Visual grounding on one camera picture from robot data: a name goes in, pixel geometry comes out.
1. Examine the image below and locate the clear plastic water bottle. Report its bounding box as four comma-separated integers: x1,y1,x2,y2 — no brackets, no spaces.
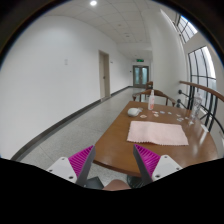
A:
190,92,202,120

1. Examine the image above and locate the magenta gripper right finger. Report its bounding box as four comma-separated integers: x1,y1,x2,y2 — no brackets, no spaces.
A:
133,144,182,183

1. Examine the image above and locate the green exit sign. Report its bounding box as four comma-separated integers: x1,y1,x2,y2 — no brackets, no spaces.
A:
136,59,144,63

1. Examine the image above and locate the wooden chair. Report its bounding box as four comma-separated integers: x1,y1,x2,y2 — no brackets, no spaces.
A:
132,89,176,107

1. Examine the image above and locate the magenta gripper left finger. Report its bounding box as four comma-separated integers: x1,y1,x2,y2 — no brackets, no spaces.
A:
47,145,96,187

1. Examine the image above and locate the pink towel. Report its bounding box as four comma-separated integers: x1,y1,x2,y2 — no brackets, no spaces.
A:
127,121,189,146

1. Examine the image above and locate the wooden handrail with black balusters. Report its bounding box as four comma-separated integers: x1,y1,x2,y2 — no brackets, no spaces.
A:
176,81,224,134

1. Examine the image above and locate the beige door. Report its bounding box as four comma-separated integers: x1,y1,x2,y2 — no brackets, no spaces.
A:
99,51,110,100

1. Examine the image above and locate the double glass door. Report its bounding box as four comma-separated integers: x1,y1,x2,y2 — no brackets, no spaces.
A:
133,66,149,88

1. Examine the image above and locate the wooden table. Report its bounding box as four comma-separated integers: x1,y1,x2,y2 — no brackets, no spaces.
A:
94,101,218,176

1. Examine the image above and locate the clear spray bottle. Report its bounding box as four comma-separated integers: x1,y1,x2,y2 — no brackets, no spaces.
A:
148,89,155,110

